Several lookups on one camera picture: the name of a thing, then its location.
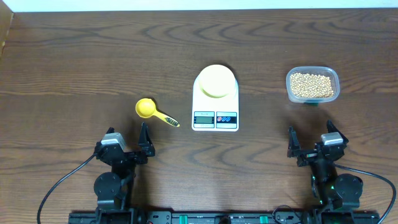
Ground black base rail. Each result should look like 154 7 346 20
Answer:
68 209 379 224

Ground black cable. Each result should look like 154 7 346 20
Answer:
334 163 397 224
36 153 98 224

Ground left black cable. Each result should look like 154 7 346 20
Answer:
36 153 98 224

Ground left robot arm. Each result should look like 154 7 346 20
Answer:
93 123 155 212

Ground soybeans in container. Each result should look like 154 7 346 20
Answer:
289 73 335 98

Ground pale yellow bowl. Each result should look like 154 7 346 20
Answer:
198 65 236 98

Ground white digital kitchen scale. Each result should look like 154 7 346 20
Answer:
192 75 239 132

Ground right black cable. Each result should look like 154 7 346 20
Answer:
334 163 397 224

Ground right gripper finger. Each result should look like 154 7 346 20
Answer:
326 119 349 143
287 126 301 157

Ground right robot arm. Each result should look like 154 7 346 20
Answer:
287 120 363 213

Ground yellow measuring scoop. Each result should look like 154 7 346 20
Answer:
136 98 180 127

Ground clear plastic container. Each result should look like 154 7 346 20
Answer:
286 66 340 103

